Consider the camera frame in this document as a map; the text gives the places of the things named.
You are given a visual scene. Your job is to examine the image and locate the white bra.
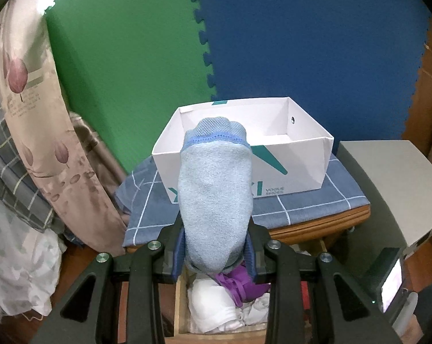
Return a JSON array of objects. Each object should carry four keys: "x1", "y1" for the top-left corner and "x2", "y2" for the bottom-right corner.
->
[{"x1": 187, "y1": 275, "x2": 245, "y2": 334}]

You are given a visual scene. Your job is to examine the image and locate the blue foam mat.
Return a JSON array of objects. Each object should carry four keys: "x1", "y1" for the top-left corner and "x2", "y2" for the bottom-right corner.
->
[{"x1": 192, "y1": 0, "x2": 431, "y2": 141}]

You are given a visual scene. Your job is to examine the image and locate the grey white box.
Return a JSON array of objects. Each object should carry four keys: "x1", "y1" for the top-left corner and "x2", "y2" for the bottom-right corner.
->
[{"x1": 335, "y1": 140, "x2": 432, "y2": 312}]

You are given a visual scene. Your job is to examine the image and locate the purple bra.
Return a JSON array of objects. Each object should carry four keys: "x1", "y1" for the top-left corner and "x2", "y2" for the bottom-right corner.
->
[{"x1": 214, "y1": 263, "x2": 270, "y2": 308}]

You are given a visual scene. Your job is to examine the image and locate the white patterned sheet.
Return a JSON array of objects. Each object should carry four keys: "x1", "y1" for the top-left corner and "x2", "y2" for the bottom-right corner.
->
[{"x1": 0, "y1": 200, "x2": 67, "y2": 316}]

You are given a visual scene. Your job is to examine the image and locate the beige floral curtain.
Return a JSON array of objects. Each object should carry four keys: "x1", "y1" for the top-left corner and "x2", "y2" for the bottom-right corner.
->
[{"x1": 0, "y1": 0, "x2": 126, "y2": 256}]

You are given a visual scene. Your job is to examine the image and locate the blue checked cloth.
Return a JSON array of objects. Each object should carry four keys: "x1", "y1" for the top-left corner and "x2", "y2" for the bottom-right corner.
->
[{"x1": 115, "y1": 155, "x2": 370, "y2": 247}]

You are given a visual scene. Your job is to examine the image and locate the green foam mat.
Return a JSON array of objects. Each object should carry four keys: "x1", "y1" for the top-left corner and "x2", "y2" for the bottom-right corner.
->
[{"x1": 45, "y1": 0, "x2": 212, "y2": 170}]

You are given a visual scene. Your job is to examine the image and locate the light blue sock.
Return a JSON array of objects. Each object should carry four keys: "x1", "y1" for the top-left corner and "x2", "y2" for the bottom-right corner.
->
[{"x1": 178, "y1": 116, "x2": 253, "y2": 274}]

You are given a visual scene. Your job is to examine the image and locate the grey plaid bedding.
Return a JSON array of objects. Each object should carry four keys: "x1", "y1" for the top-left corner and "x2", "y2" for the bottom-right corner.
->
[{"x1": 0, "y1": 101, "x2": 55, "y2": 232}]

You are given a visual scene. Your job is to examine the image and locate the white XINCCI shoe box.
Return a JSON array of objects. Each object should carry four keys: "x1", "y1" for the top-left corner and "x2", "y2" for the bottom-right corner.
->
[{"x1": 152, "y1": 97, "x2": 334, "y2": 203}]

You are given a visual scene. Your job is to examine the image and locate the wooden nightstand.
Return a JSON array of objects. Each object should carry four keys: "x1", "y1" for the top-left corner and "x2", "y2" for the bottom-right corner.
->
[{"x1": 123, "y1": 197, "x2": 370, "y2": 251}]

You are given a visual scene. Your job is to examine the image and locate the brown satin curtain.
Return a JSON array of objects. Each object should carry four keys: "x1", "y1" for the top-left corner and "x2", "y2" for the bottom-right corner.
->
[{"x1": 69, "y1": 111, "x2": 126, "y2": 200}]

